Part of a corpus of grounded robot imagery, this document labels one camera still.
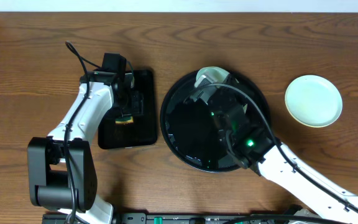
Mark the black round tray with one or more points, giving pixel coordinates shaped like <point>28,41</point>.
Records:
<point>189,132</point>

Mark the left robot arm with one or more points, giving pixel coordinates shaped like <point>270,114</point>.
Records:
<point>62,174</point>

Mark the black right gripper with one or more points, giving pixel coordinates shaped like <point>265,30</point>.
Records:
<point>227,89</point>

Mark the black rectangular tray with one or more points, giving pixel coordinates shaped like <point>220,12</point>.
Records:
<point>143,131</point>

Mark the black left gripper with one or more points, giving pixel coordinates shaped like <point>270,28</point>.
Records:
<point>129,109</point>

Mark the light blue plate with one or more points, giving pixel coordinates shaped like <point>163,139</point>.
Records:
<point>313,101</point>
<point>227,79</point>

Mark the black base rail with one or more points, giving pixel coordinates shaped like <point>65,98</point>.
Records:
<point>142,218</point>

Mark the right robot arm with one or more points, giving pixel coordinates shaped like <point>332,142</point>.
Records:
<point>280,165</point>

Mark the green and yellow sponge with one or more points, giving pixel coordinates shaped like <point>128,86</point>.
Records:
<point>124,120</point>

